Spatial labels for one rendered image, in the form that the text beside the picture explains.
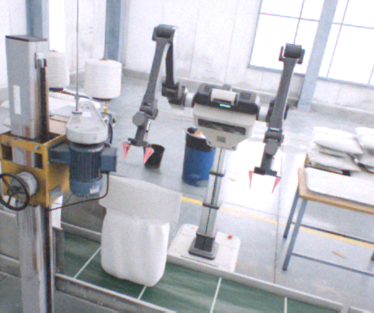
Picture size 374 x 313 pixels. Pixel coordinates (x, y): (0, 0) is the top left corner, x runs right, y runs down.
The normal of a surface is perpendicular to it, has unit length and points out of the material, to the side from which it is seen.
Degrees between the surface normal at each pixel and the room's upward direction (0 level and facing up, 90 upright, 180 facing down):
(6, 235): 90
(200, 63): 90
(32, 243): 90
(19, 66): 90
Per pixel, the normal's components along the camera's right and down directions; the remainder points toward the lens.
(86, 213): -0.27, 0.33
